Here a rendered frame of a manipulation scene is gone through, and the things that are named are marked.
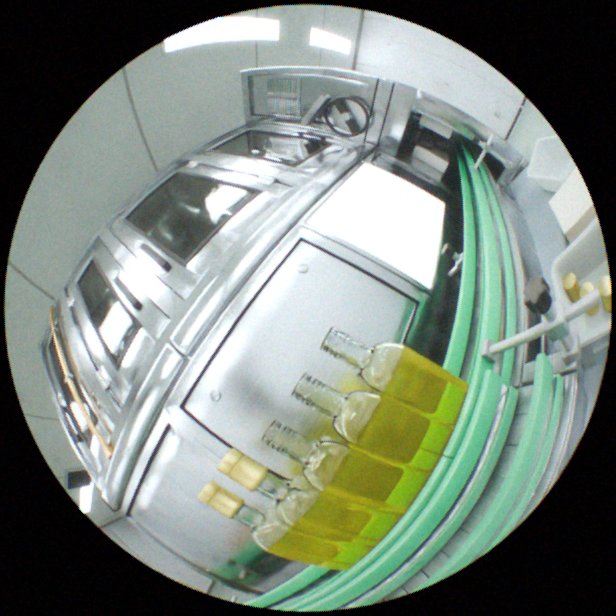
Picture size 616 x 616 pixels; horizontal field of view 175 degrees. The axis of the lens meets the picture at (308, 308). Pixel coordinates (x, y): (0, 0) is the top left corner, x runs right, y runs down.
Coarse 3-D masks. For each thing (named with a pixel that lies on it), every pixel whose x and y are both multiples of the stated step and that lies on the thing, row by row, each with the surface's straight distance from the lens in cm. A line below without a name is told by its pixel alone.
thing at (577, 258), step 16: (592, 224) 44; (576, 240) 44; (592, 240) 45; (560, 256) 45; (576, 256) 45; (592, 256) 47; (560, 272) 46; (576, 272) 47; (592, 272) 48; (608, 272) 47; (560, 288) 42; (576, 320) 45; (592, 320) 44; (608, 320) 42; (592, 336) 34
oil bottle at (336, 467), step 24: (312, 456) 21; (336, 456) 20; (360, 456) 21; (312, 480) 21; (336, 480) 21; (360, 480) 22; (384, 480) 23; (408, 480) 24; (360, 504) 24; (384, 504) 25; (408, 504) 26
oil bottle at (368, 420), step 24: (360, 408) 20; (384, 408) 21; (336, 432) 22; (360, 432) 20; (384, 432) 21; (408, 432) 23; (432, 432) 24; (384, 456) 22; (408, 456) 23; (432, 456) 25
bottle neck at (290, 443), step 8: (272, 424) 21; (280, 424) 22; (272, 432) 21; (280, 432) 21; (288, 432) 21; (296, 432) 22; (264, 440) 21; (272, 440) 21; (280, 440) 21; (288, 440) 21; (296, 440) 21; (304, 440) 22; (312, 440) 22; (272, 448) 22; (280, 448) 21; (288, 448) 21; (296, 448) 21; (304, 448) 21; (312, 448) 21; (288, 456) 22; (296, 456) 22; (304, 456) 21
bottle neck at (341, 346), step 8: (328, 336) 21; (336, 336) 21; (344, 336) 22; (328, 344) 21; (336, 344) 21; (344, 344) 21; (352, 344) 22; (360, 344) 22; (328, 352) 22; (336, 352) 22; (344, 352) 22; (352, 352) 22; (360, 352) 22; (368, 352) 22; (344, 360) 22; (352, 360) 22; (360, 360) 22
